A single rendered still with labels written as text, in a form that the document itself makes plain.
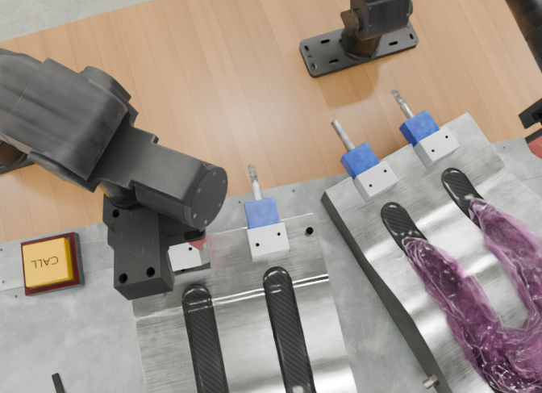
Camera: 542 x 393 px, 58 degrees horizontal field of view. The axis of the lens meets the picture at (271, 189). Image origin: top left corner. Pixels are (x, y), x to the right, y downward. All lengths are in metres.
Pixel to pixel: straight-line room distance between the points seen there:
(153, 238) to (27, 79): 0.17
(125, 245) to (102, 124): 0.12
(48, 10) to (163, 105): 1.24
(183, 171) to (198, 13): 0.56
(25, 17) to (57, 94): 1.65
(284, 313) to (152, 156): 0.33
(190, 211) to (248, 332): 0.29
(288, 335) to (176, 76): 0.46
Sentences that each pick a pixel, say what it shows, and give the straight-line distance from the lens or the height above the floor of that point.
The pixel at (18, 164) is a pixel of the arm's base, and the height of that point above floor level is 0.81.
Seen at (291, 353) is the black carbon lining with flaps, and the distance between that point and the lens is 0.67.
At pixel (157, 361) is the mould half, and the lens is 0.67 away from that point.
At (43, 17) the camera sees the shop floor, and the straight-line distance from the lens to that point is 2.02.
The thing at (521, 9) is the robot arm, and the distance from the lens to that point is 0.47.
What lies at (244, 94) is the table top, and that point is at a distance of 0.83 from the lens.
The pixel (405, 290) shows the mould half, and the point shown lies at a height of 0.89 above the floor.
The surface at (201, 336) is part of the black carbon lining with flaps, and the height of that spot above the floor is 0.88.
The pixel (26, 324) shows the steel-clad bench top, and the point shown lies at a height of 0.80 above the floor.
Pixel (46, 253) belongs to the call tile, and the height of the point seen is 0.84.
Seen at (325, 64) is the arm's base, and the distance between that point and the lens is 0.85.
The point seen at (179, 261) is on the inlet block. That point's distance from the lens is 0.61.
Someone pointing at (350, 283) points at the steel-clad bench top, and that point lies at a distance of 0.76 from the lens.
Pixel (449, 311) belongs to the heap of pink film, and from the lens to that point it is 0.67.
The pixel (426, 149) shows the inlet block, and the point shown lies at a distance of 0.75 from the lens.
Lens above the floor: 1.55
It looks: 75 degrees down
